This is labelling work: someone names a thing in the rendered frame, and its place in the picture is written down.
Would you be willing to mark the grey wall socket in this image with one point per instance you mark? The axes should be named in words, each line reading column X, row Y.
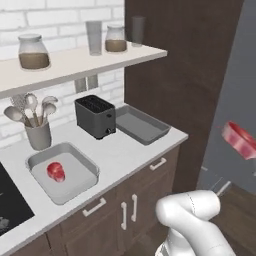
column 86, row 83

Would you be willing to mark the pale serving spoon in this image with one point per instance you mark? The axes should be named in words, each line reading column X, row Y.
column 48, row 108

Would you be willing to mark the tall dark brown cabinet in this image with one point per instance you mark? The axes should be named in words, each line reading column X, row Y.
column 186, row 83

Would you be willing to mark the dark grey toaster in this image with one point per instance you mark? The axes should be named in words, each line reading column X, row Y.
column 93, row 121

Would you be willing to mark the grey drinking glass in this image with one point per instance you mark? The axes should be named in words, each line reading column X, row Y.
column 138, row 31

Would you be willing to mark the clear drinking glass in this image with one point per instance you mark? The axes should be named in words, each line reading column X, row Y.
column 94, row 38

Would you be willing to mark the grey square tupperware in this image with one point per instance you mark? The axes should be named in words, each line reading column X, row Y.
column 75, row 181

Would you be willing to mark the black hob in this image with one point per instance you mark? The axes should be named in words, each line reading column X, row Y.
column 11, row 203

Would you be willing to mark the brown drawer front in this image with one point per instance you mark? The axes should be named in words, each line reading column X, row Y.
column 73, row 223
column 143, row 178

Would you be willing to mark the pale slotted spoon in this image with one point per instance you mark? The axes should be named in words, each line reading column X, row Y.
column 31, row 100

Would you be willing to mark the grey utensil pot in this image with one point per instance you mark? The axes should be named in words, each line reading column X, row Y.
column 39, row 136

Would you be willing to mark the small glass jar brown contents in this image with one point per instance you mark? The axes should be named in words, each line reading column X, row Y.
column 116, row 41

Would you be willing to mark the pale ladle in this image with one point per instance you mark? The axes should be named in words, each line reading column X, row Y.
column 50, row 99

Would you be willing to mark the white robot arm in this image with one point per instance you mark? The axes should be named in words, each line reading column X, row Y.
column 191, row 220

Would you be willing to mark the white wall shelf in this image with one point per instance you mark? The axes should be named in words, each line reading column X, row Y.
column 76, row 63

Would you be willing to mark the pale spoon with round bowl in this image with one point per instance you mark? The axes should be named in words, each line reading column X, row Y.
column 13, row 114

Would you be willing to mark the grey baking tray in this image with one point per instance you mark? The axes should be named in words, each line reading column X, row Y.
column 141, row 126

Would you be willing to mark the large glass jar brown contents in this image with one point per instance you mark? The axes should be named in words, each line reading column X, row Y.
column 33, row 55

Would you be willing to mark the brown cupboard door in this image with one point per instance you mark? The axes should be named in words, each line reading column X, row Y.
column 96, row 238
column 150, row 206

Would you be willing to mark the red raw steak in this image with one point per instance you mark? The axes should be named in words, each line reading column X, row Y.
column 238, row 140
column 56, row 171

